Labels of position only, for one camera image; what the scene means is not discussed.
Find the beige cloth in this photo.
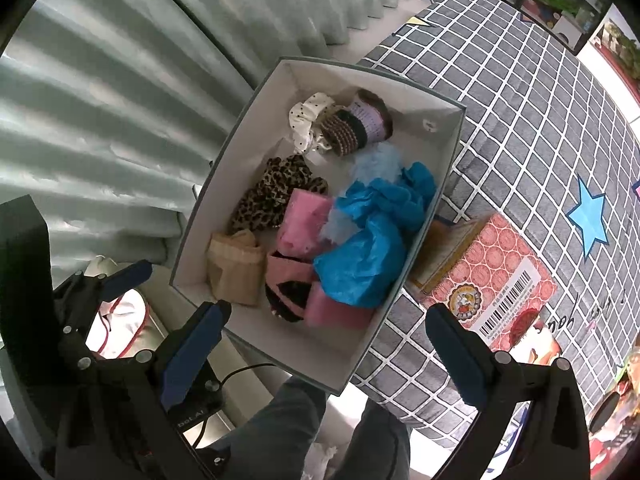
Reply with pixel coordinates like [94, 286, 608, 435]
[206, 230, 266, 307]

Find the blue plastic bag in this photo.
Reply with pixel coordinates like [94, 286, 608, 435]
[335, 162, 436, 233]

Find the purple striped knit hat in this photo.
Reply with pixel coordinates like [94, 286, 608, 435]
[319, 89, 394, 156]

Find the white red slipper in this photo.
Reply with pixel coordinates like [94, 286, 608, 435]
[86, 289, 149, 359]

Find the leopard print cloth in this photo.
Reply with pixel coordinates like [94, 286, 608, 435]
[229, 155, 329, 234]

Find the pink black fabric item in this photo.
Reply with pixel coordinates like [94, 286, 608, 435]
[265, 250, 317, 323]

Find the red patterned cardboard box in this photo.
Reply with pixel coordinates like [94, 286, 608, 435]
[406, 212, 556, 351]

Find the pink sponge block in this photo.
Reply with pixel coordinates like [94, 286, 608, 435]
[276, 188, 333, 260]
[304, 282, 374, 330]

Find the pale green curtain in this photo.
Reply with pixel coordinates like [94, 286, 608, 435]
[1, 0, 401, 281]

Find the white polka dot cloth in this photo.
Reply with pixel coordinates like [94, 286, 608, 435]
[288, 92, 335, 155]

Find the light blue fluffy pompom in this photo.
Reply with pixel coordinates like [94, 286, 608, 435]
[320, 142, 402, 245]

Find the grey grid pattern rug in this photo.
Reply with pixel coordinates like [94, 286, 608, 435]
[344, 0, 640, 449]

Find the red shelf with plants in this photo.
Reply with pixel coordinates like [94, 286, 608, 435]
[591, 18, 640, 92]

